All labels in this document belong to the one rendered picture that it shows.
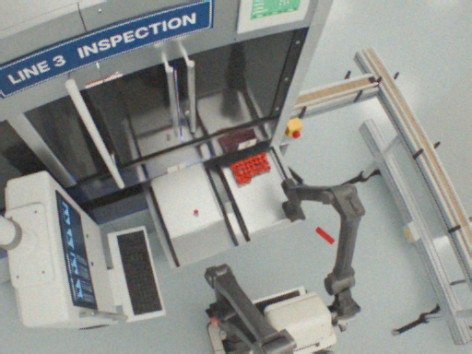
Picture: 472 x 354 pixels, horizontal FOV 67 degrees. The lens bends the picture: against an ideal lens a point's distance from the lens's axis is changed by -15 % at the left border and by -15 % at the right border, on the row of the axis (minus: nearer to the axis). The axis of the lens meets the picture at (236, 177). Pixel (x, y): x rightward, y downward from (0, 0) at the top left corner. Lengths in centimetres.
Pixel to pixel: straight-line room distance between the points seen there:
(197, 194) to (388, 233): 164
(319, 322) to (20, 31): 122
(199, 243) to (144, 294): 36
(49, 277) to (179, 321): 161
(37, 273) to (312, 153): 233
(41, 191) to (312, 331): 101
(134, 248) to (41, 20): 131
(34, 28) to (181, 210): 125
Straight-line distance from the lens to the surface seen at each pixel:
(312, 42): 139
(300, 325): 138
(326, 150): 314
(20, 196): 138
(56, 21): 95
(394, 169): 263
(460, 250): 228
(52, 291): 127
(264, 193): 197
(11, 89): 110
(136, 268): 195
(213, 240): 189
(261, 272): 278
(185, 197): 194
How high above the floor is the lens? 273
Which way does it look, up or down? 69 degrees down
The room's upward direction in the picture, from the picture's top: 11 degrees clockwise
